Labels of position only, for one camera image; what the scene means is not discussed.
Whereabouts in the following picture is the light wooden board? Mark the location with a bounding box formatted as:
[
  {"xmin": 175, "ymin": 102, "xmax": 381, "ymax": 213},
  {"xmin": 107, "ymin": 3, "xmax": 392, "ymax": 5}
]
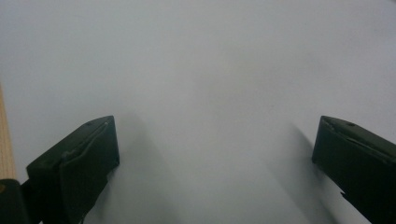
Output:
[{"xmin": 0, "ymin": 84, "xmax": 17, "ymax": 181}]

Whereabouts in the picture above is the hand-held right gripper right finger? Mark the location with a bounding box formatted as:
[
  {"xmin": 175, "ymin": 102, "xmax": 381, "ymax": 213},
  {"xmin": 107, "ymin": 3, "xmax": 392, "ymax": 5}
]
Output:
[{"xmin": 311, "ymin": 115, "xmax": 396, "ymax": 224}]

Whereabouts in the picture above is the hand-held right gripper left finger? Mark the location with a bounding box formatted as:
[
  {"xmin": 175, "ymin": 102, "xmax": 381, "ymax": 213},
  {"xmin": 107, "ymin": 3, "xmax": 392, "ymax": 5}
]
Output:
[{"xmin": 25, "ymin": 115, "xmax": 120, "ymax": 224}]

